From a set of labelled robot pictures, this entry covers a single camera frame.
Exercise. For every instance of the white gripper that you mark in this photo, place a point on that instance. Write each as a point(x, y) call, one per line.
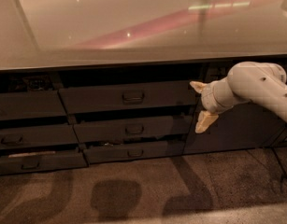
point(208, 99)

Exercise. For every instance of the dark metal stand legs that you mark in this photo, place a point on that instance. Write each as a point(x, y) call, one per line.
point(280, 141)

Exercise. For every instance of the dark drawer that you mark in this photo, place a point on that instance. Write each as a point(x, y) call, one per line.
point(121, 129)
point(44, 162)
point(29, 105)
point(128, 96)
point(37, 136)
point(135, 151)

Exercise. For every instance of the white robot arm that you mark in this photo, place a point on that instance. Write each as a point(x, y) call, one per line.
point(261, 83)

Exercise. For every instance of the dark cabinet door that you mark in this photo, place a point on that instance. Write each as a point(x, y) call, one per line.
point(243, 126)

